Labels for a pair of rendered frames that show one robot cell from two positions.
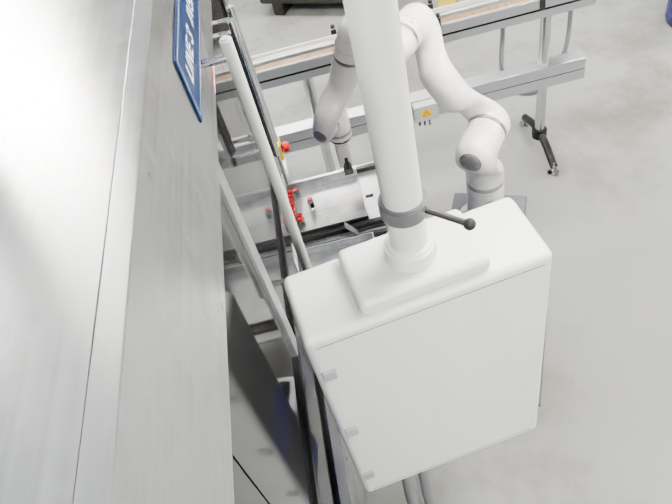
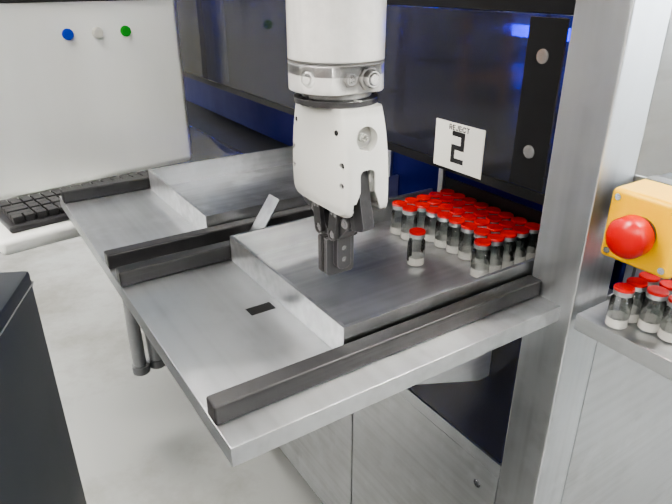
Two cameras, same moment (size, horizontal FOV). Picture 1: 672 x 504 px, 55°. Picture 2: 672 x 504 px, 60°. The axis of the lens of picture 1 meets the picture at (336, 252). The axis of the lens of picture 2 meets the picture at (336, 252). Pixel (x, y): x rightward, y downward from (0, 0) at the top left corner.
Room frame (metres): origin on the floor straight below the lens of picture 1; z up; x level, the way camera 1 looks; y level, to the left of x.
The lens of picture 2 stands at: (2.19, -0.45, 1.21)
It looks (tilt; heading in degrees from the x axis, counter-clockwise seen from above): 25 degrees down; 143
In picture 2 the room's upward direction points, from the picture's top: straight up
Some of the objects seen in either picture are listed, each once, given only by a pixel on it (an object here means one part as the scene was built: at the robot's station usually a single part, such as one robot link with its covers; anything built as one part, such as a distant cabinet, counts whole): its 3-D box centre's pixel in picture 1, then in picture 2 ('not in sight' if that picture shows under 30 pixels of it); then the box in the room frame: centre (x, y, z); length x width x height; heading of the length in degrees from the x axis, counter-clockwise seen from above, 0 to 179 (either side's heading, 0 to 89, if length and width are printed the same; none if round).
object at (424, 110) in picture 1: (425, 110); not in sight; (2.56, -0.63, 0.50); 0.12 x 0.05 x 0.09; 86
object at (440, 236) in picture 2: (293, 209); (449, 232); (1.71, 0.10, 0.91); 0.18 x 0.02 x 0.05; 176
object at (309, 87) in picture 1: (322, 135); not in sight; (2.65, -0.10, 0.46); 0.09 x 0.09 x 0.77; 86
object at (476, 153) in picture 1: (480, 158); not in sight; (1.41, -0.50, 1.16); 0.19 x 0.12 x 0.24; 140
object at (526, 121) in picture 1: (539, 138); not in sight; (2.58, -1.25, 0.07); 0.50 x 0.08 x 0.14; 176
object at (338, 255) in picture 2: not in sight; (345, 245); (1.78, -0.13, 0.98); 0.03 x 0.03 x 0.07; 86
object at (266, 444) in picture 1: (269, 387); not in sight; (0.64, 0.19, 1.51); 0.49 x 0.01 x 0.59; 176
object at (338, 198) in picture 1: (317, 205); (397, 253); (1.70, 0.02, 0.90); 0.34 x 0.26 x 0.04; 86
